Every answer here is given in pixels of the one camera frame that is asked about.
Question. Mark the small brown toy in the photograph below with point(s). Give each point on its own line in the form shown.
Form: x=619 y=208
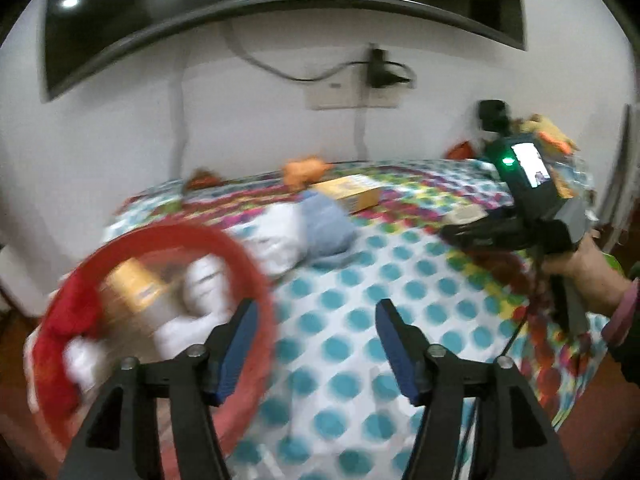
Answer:
x=202 y=177

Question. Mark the polka dot tablecloth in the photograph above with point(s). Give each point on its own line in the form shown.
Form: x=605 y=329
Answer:
x=350 y=285

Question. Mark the brown box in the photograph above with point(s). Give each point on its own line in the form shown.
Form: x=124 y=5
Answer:
x=465 y=215

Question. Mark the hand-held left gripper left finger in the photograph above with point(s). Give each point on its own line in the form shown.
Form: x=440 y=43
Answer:
x=235 y=350

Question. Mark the yellow cardboard box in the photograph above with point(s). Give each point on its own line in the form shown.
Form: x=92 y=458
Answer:
x=350 y=192
x=132 y=285

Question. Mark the red round basin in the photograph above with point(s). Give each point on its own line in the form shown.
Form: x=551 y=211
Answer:
x=150 y=235

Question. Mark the white rolled sock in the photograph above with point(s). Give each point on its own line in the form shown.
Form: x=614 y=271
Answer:
x=205 y=285

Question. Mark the colourful plush toy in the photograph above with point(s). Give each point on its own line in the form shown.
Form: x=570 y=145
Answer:
x=550 y=132

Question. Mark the red packet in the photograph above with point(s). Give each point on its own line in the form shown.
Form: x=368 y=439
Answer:
x=460 y=150

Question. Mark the person's right hand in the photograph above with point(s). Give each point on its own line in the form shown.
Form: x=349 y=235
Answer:
x=590 y=275

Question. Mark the black power adapter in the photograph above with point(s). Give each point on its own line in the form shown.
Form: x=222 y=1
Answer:
x=382 y=67

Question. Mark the blue cloth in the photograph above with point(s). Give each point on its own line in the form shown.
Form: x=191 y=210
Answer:
x=325 y=225

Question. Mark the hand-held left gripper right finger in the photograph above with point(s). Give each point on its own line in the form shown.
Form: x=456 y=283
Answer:
x=400 y=355

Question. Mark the white folded cloth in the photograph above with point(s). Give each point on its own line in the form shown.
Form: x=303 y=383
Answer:
x=280 y=240

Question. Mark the plain red cloth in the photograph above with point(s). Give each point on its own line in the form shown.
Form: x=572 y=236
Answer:
x=75 y=305

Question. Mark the orange toy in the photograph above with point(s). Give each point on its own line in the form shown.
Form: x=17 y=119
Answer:
x=302 y=172

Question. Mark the beige wall socket plate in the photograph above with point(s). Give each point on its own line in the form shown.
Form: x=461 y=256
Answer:
x=340 y=92

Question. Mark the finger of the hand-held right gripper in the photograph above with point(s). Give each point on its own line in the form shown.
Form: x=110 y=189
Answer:
x=480 y=231
x=490 y=245

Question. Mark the pink wristband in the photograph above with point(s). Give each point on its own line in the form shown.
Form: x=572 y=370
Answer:
x=622 y=312

